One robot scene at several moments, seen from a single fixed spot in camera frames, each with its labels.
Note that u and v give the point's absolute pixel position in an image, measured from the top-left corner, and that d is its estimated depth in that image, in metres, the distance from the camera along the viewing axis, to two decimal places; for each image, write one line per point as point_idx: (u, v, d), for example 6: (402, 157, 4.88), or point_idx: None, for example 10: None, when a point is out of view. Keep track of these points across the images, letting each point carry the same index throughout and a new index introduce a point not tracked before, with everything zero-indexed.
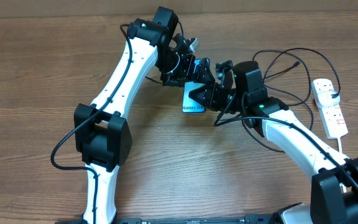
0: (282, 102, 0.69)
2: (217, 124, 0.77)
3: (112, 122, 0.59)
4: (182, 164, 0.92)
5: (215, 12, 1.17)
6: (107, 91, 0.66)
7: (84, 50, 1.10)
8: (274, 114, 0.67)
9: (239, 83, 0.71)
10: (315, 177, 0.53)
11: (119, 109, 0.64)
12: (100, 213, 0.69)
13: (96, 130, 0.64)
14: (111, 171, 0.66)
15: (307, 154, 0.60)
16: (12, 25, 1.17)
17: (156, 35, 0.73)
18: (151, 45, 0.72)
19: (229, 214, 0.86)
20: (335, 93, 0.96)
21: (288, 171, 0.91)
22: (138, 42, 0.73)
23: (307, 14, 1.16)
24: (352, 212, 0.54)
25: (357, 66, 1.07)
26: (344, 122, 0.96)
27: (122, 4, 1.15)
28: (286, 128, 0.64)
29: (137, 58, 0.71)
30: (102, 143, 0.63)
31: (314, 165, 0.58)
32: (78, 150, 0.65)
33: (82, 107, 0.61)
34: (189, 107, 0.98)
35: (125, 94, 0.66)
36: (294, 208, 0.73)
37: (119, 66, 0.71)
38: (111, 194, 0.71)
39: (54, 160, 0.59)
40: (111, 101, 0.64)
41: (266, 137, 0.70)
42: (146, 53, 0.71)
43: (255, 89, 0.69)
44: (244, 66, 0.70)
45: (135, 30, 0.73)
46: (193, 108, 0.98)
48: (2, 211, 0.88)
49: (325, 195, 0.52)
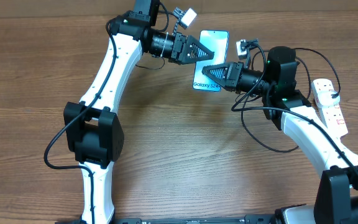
0: (305, 98, 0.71)
2: (232, 108, 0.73)
3: (101, 117, 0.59)
4: (182, 164, 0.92)
5: (216, 12, 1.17)
6: (94, 88, 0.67)
7: (83, 50, 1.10)
8: (294, 108, 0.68)
9: (271, 70, 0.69)
10: (325, 172, 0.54)
11: (109, 104, 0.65)
12: (99, 213, 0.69)
13: (86, 129, 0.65)
14: (105, 168, 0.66)
15: (322, 150, 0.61)
16: (12, 25, 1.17)
17: (139, 30, 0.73)
18: (136, 40, 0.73)
19: (229, 214, 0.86)
20: (335, 93, 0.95)
21: (288, 171, 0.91)
22: (122, 37, 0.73)
23: (306, 14, 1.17)
24: (356, 213, 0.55)
25: (357, 66, 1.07)
26: (344, 123, 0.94)
27: (122, 4, 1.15)
28: (305, 124, 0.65)
29: (122, 54, 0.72)
30: (94, 140, 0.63)
31: (326, 162, 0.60)
32: (71, 149, 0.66)
33: (71, 106, 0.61)
34: (202, 84, 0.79)
35: (114, 89, 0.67)
36: (296, 206, 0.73)
37: (104, 63, 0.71)
38: (108, 192, 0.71)
39: (47, 160, 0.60)
40: (99, 98, 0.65)
41: (283, 131, 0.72)
42: (131, 47, 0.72)
43: (286, 83, 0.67)
44: (280, 56, 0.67)
45: (117, 25, 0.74)
46: (207, 86, 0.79)
48: (2, 211, 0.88)
49: (333, 191, 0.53)
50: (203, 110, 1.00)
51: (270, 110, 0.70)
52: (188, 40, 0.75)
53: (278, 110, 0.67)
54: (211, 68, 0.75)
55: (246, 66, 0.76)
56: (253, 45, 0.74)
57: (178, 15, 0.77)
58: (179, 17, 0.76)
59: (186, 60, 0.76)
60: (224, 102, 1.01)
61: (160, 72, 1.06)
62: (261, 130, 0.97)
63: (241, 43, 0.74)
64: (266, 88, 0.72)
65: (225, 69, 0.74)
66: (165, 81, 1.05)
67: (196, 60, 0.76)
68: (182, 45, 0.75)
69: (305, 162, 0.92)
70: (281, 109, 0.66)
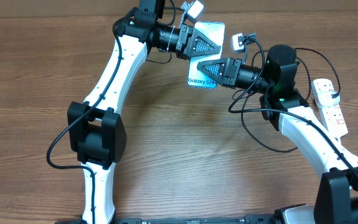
0: (302, 98, 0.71)
2: (230, 110, 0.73)
3: (104, 118, 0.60)
4: (182, 164, 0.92)
5: (216, 12, 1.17)
6: (99, 88, 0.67)
7: (83, 50, 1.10)
8: (291, 108, 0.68)
9: (271, 70, 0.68)
10: (325, 175, 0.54)
11: (112, 106, 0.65)
12: (100, 213, 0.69)
13: (89, 129, 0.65)
14: (107, 168, 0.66)
15: (321, 152, 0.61)
16: (12, 24, 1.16)
17: (145, 32, 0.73)
18: (141, 42, 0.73)
19: (229, 214, 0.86)
20: (335, 93, 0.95)
21: (288, 171, 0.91)
22: (127, 38, 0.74)
23: (307, 14, 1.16)
24: (357, 214, 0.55)
25: (357, 66, 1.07)
26: (344, 122, 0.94)
27: (122, 4, 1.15)
28: (304, 124, 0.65)
29: (127, 55, 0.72)
30: (97, 140, 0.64)
31: (326, 163, 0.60)
32: (73, 149, 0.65)
33: (74, 106, 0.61)
34: (197, 81, 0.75)
35: (118, 90, 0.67)
36: (296, 206, 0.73)
37: (109, 64, 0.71)
38: (109, 192, 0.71)
39: (50, 158, 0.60)
40: (104, 98, 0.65)
41: (281, 132, 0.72)
42: (136, 49, 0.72)
43: (286, 83, 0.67)
44: (280, 56, 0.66)
45: (123, 27, 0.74)
46: (202, 83, 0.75)
48: (2, 211, 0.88)
49: (333, 193, 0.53)
50: (203, 110, 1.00)
51: (268, 111, 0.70)
52: (193, 32, 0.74)
53: (277, 111, 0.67)
54: (207, 63, 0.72)
55: (243, 61, 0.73)
56: (250, 40, 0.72)
57: (185, 7, 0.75)
58: (186, 9, 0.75)
59: (191, 55, 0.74)
60: (224, 102, 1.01)
61: (160, 72, 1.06)
62: (260, 130, 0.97)
63: (238, 37, 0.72)
64: (265, 86, 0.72)
65: (222, 65, 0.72)
66: (165, 81, 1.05)
67: (201, 55, 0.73)
68: (188, 37, 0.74)
69: (304, 162, 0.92)
70: (279, 110, 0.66)
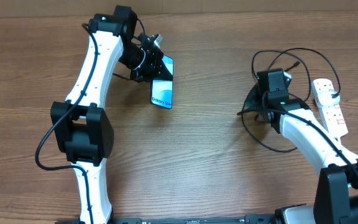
0: (304, 102, 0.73)
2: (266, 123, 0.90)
3: (89, 114, 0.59)
4: (182, 164, 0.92)
5: (215, 12, 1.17)
6: (78, 86, 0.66)
7: (84, 50, 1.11)
8: (292, 110, 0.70)
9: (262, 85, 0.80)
10: (324, 170, 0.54)
11: (95, 101, 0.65)
12: (96, 211, 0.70)
13: (74, 127, 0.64)
14: (98, 165, 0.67)
15: (320, 149, 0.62)
16: (12, 25, 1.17)
17: (118, 26, 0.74)
18: (115, 36, 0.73)
19: (229, 214, 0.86)
20: (335, 93, 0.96)
21: (288, 172, 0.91)
22: (102, 34, 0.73)
23: (306, 15, 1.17)
24: (356, 212, 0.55)
25: (357, 66, 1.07)
26: (344, 122, 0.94)
27: (122, 4, 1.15)
28: (303, 125, 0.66)
29: (103, 50, 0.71)
30: (84, 139, 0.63)
31: (324, 160, 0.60)
32: (61, 150, 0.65)
33: (56, 106, 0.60)
34: (158, 100, 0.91)
35: (99, 85, 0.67)
36: (296, 206, 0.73)
37: (86, 61, 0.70)
38: (104, 190, 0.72)
39: (38, 160, 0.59)
40: (85, 94, 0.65)
41: (282, 133, 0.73)
42: (111, 44, 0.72)
43: (277, 89, 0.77)
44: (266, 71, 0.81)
45: (96, 23, 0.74)
46: (162, 102, 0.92)
48: (2, 211, 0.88)
49: (331, 189, 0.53)
50: (203, 111, 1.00)
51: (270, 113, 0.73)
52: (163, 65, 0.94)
53: (278, 112, 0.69)
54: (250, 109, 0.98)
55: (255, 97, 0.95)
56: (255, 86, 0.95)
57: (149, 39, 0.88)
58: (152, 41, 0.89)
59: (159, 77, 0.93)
60: (223, 102, 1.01)
61: None
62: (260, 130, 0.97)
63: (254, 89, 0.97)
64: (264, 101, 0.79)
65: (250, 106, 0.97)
66: None
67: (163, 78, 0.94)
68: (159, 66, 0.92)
69: (304, 162, 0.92)
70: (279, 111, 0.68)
